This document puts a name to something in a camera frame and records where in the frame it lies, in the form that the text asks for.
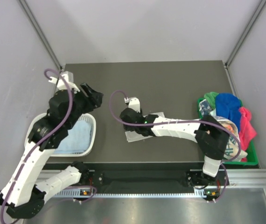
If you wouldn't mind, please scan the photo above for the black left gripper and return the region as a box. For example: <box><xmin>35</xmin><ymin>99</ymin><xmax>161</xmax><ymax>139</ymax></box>
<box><xmin>66</xmin><ymin>82</ymin><xmax>104</xmax><ymax>129</ymax></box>

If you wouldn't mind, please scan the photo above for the light blue towel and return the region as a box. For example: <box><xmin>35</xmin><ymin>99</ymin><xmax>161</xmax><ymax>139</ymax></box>
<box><xmin>54</xmin><ymin>120</ymin><xmax>91</xmax><ymax>154</ymax></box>

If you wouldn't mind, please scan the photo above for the orange teal printed cloth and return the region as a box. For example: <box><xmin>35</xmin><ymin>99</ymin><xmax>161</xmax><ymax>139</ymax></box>
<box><xmin>214</xmin><ymin>116</ymin><xmax>247</xmax><ymax>162</ymax></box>

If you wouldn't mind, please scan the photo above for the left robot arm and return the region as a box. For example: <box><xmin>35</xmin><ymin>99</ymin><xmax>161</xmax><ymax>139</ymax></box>
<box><xmin>0</xmin><ymin>83</ymin><xmax>103</xmax><ymax>220</ymax></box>

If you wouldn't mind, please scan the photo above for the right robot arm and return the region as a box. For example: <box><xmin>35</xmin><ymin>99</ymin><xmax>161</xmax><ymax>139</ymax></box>
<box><xmin>120</xmin><ymin>108</ymin><xmax>229</xmax><ymax>187</ymax></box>

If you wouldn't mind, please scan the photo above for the white perforated plastic basket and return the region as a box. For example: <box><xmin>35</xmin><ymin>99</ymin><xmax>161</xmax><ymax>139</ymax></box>
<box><xmin>24</xmin><ymin>112</ymin><xmax>97</xmax><ymax>157</ymax></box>

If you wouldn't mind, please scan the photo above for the patterned white blue cloth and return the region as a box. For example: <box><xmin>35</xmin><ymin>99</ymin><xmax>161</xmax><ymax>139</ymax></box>
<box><xmin>198</xmin><ymin>98</ymin><xmax>216</xmax><ymax>118</ymax></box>

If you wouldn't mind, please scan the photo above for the green cloth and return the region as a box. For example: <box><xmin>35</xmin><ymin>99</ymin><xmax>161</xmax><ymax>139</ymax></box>
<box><xmin>203</xmin><ymin>91</ymin><xmax>219</xmax><ymax>110</ymax></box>

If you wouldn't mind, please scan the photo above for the royal blue cloth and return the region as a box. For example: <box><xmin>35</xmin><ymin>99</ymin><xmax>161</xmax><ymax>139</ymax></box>
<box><xmin>215</xmin><ymin>93</ymin><xmax>241</xmax><ymax>131</ymax></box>

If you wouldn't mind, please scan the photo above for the pink cloth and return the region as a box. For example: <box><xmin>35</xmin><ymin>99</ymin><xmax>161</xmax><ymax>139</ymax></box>
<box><xmin>238</xmin><ymin>106</ymin><xmax>258</xmax><ymax>165</ymax></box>

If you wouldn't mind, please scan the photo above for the green plastic tray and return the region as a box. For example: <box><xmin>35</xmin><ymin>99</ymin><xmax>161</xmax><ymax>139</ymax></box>
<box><xmin>197</xmin><ymin>98</ymin><xmax>258</xmax><ymax>166</ymax></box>

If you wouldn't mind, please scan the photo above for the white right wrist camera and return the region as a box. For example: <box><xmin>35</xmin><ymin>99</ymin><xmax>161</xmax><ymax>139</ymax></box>
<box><xmin>124</xmin><ymin>97</ymin><xmax>141</xmax><ymax>114</ymax></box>

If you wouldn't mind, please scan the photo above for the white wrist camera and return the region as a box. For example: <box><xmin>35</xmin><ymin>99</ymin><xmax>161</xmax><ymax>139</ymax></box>
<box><xmin>48</xmin><ymin>71</ymin><xmax>80</xmax><ymax>93</ymax></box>
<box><xmin>124</xmin><ymin>97</ymin><xmax>141</xmax><ymax>114</ymax></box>

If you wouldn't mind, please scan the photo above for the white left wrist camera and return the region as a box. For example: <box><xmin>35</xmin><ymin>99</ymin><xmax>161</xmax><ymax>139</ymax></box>
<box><xmin>48</xmin><ymin>71</ymin><xmax>80</xmax><ymax>93</ymax></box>

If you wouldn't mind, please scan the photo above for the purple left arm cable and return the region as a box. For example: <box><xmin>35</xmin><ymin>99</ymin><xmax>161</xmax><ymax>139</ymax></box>
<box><xmin>0</xmin><ymin>69</ymin><xmax>98</xmax><ymax>224</ymax></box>

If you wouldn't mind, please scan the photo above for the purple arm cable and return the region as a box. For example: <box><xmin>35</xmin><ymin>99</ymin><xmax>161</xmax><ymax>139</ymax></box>
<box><xmin>0</xmin><ymin>69</ymin><xmax>98</xmax><ymax>224</ymax></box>
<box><xmin>109</xmin><ymin>90</ymin><xmax>241</xmax><ymax>203</ymax></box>

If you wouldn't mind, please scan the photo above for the black table front rail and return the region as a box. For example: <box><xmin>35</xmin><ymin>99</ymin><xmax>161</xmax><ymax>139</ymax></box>
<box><xmin>42</xmin><ymin>161</ymin><xmax>229</xmax><ymax>187</ymax></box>

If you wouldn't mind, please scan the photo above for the aluminium frame left post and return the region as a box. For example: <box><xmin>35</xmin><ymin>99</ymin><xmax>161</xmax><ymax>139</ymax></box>
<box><xmin>17</xmin><ymin>0</ymin><xmax>63</xmax><ymax>70</ymax></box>

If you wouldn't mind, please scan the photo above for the aluminium frame post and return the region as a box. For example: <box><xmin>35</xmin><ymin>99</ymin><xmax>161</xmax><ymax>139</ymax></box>
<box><xmin>224</xmin><ymin>0</ymin><xmax>266</xmax><ymax>69</ymax></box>
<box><xmin>17</xmin><ymin>0</ymin><xmax>63</xmax><ymax>70</ymax></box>

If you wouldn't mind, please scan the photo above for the slotted grey cable duct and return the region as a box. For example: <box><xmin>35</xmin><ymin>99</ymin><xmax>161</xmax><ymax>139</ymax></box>
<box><xmin>56</xmin><ymin>186</ymin><xmax>220</xmax><ymax>198</ymax></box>

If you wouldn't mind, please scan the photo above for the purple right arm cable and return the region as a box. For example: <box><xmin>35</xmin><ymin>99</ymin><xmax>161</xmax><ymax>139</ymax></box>
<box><xmin>109</xmin><ymin>90</ymin><xmax>241</xmax><ymax>203</ymax></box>

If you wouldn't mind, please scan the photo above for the aluminium frame right post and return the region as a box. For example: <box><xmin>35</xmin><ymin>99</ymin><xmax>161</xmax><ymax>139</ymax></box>
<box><xmin>224</xmin><ymin>0</ymin><xmax>266</xmax><ymax>69</ymax></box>

